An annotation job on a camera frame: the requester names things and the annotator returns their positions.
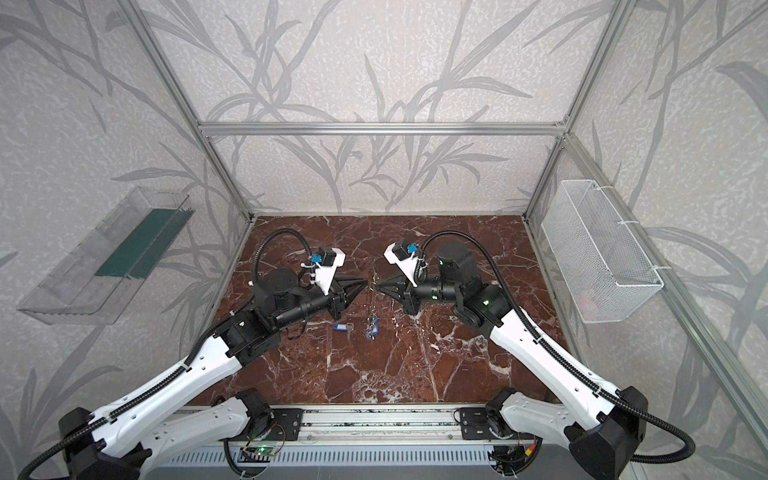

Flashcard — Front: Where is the metal key holder plate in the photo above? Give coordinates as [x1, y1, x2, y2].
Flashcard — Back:
[367, 271, 378, 320]

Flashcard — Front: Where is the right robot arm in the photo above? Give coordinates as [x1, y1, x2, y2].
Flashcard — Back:
[377, 241, 645, 479]

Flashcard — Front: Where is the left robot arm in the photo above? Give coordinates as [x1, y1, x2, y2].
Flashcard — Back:
[59, 267, 368, 479]

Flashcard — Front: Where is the green circuit board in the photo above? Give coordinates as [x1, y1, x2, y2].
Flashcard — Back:
[240, 445, 282, 463]

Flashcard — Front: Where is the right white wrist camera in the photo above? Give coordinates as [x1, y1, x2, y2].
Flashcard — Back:
[384, 240, 422, 287]

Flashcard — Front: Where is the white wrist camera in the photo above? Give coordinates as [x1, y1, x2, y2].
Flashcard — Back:
[308, 248, 346, 295]
[384, 240, 422, 287]

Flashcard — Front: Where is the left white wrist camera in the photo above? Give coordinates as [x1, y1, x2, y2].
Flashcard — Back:
[308, 248, 346, 295]

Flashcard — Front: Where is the aluminium front rail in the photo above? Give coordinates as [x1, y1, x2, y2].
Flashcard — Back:
[124, 403, 632, 448]

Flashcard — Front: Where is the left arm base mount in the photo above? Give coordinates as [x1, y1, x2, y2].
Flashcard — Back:
[240, 408, 304, 442]

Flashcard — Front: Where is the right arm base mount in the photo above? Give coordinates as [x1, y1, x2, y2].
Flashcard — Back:
[453, 407, 534, 442]

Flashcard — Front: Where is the white wire mesh basket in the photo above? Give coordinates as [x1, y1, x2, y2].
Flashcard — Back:
[542, 179, 664, 324]

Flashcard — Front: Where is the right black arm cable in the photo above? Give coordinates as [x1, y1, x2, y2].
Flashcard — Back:
[419, 230, 697, 464]

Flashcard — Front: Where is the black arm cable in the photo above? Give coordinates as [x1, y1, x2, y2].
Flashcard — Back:
[419, 230, 697, 464]
[16, 227, 314, 480]

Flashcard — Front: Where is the aluminium frame crossbar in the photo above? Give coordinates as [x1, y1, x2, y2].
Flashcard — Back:
[198, 122, 565, 137]

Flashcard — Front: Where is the clear plastic wall shelf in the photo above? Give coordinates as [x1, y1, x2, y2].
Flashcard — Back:
[17, 187, 194, 326]

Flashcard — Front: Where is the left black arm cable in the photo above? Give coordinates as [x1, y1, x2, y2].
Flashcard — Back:
[16, 227, 314, 480]

